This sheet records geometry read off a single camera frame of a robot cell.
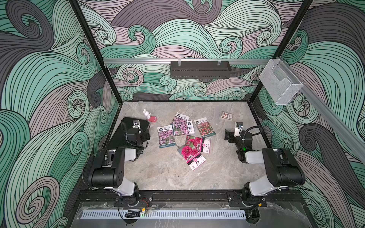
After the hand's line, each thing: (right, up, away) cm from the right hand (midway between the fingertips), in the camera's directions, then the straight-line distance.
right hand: (232, 129), depth 94 cm
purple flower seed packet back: (-35, +4, +11) cm, 37 cm away
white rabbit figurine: (-60, +11, +10) cm, 62 cm away
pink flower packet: (-20, -11, +1) cm, 23 cm away
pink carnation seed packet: (-27, -16, -5) cm, 32 cm away
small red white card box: (+2, +9, +16) cm, 19 cm away
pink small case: (-56, +6, +13) cm, 58 cm away
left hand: (-63, +1, 0) cm, 63 cm away
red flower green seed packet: (-17, 0, +10) cm, 20 cm away
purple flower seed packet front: (-45, -5, +4) cm, 45 cm away
